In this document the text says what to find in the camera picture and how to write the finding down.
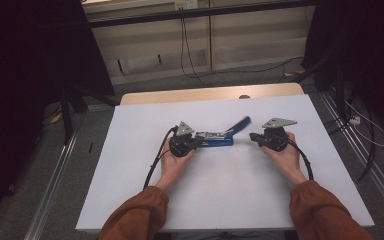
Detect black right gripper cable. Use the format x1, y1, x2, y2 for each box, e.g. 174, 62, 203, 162
285, 137, 315, 182

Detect white floor cable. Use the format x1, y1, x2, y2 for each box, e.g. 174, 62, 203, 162
344, 99, 384, 149

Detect person's left hand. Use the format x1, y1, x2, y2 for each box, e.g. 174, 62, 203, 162
155, 136, 198, 192

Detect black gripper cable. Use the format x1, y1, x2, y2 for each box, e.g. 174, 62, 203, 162
142, 125, 180, 191
285, 137, 315, 182

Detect black wall socket cable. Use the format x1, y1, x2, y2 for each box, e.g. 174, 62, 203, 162
182, 18, 305, 80
179, 18, 216, 88

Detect white wall socket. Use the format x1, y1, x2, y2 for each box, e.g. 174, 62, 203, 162
174, 0, 199, 10

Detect wooden table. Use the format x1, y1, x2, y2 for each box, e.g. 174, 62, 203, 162
119, 82, 305, 106

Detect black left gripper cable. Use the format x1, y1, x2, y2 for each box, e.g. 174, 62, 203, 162
142, 125, 180, 191

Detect aluminium floor rail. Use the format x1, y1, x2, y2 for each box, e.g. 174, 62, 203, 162
319, 91, 384, 219
24, 105, 114, 240

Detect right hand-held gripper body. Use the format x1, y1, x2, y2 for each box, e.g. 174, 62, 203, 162
258, 117, 298, 153

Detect black horizontal metal bar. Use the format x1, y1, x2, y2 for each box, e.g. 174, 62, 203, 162
86, 0, 316, 29

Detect black curtain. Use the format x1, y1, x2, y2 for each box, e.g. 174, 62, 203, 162
0, 0, 115, 231
304, 0, 384, 136

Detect blue stapler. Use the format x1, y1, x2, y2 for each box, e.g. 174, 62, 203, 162
194, 115, 252, 148

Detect black stand legs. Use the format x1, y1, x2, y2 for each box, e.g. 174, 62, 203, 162
293, 53, 348, 95
59, 85, 118, 145

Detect black floor cable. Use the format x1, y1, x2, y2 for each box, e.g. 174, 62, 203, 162
326, 87, 382, 183

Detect person's right hand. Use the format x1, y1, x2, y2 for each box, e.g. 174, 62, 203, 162
262, 131, 310, 187

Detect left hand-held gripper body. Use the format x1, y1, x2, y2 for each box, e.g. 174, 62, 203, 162
169, 121, 198, 158

